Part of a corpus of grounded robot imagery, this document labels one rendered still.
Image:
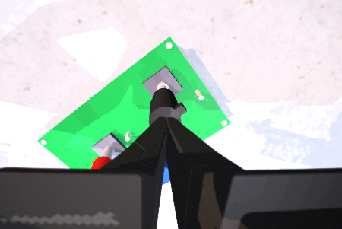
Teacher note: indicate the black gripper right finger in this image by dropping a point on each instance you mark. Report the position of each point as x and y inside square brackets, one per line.
[212, 192]

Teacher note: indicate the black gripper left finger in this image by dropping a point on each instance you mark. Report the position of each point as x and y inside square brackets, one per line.
[123, 194]

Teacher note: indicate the green circuit board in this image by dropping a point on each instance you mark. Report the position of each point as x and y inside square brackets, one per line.
[160, 84]

